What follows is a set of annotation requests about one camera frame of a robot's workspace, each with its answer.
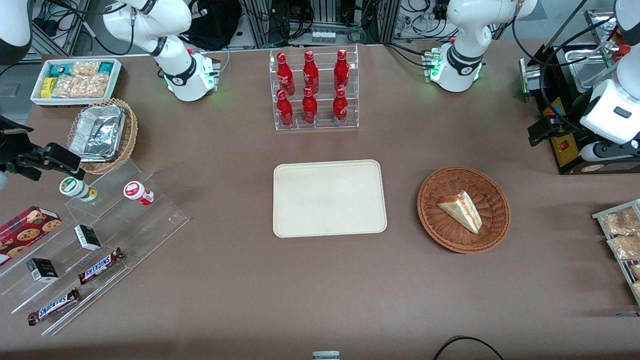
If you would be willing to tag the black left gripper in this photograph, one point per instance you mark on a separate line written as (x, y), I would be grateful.
(561, 122)

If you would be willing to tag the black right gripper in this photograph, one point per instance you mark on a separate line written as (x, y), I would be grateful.
(14, 150)

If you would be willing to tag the triangle sandwich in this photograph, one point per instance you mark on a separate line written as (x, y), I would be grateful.
(462, 210)

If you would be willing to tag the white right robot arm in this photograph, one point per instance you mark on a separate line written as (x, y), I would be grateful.
(180, 70)

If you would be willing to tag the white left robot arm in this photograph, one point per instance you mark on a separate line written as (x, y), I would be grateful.
(460, 60)

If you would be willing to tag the oval tan wicker basket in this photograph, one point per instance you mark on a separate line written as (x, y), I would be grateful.
(131, 137)

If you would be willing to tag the tray of packaged snacks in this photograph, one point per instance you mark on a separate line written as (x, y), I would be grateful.
(599, 216)

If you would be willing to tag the round brown wicker basket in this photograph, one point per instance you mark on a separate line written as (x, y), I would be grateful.
(440, 225)

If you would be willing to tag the cream plastic tray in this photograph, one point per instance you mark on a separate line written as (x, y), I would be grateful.
(330, 200)

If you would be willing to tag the green lid yogurt cup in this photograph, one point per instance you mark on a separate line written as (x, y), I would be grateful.
(75, 188)

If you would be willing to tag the stacked aluminium foil trays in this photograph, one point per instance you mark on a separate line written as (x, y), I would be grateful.
(97, 132)

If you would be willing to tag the black countertop fryer appliance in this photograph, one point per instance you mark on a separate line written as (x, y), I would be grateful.
(565, 65)

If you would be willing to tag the red tartan cookie box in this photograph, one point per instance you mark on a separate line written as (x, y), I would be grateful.
(25, 230)

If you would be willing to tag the yellow snack pack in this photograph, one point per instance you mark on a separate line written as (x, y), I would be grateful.
(48, 87)

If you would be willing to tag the small black carton box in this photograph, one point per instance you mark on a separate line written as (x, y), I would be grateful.
(42, 270)
(87, 237)

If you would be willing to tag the clear bag of crackers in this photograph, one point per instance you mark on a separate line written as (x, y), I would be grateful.
(620, 222)
(82, 86)
(85, 68)
(625, 247)

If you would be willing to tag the teal snack pack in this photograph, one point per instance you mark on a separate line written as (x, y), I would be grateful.
(57, 70)
(106, 68)

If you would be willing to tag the red lid yogurt cup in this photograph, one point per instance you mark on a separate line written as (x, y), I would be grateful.
(136, 192)

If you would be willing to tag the white rectangular snack bin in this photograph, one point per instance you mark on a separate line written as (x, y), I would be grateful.
(116, 80)

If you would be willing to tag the Snickers chocolate bar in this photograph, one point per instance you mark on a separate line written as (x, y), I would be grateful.
(54, 307)
(101, 266)

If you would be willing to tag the clear acrylic stepped display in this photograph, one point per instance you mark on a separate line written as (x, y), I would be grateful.
(150, 220)

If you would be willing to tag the red cola bottle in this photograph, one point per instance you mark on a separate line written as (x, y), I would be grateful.
(309, 109)
(285, 111)
(285, 75)
(341, 72)
(310, 72)
(340, 107)

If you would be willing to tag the black fabric bag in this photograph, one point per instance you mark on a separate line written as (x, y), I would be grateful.
(215, 22)

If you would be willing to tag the clear acrylic bottle rack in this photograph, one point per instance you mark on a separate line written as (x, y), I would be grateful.
(322, 107)

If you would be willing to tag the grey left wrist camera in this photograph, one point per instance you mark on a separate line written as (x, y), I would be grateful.
(607, 151)

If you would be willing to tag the aluminium frame rack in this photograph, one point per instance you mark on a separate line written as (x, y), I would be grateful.
(320, 20)

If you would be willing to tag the grey metal bracket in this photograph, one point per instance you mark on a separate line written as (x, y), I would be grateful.
(326, 355)

